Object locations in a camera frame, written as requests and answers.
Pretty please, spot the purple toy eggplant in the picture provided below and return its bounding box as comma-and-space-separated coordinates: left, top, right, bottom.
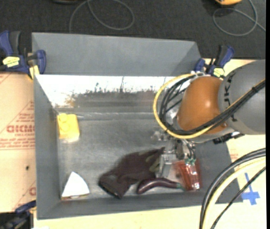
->
136, 177, 186, 195

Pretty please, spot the brown cardboard board, red print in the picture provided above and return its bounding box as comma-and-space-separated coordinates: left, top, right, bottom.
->
0, 71, 37, 215

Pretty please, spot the grey metal bin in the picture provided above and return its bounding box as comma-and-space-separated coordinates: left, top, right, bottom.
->
31, 32, 243, 219

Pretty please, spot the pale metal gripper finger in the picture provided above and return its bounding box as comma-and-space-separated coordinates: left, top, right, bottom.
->
165, 162, 174, 178
157, 161, 166, 178

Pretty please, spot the white wedge-shaped toy slice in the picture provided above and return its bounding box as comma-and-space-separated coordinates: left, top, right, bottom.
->
61, 171, 91, 200

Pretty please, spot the yellow toy block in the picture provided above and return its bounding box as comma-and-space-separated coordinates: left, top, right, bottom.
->
57, 113, 81, 141

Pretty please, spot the black cylinder on white bracket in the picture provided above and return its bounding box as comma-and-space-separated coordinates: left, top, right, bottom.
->
212, 132, 246, 145

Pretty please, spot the red-orange clear packet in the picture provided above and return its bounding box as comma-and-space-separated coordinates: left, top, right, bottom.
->
172, 158, 201, 192

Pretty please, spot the dark maroon cloth glove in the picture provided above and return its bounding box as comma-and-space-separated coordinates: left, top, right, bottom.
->
98, 147, 166, 199

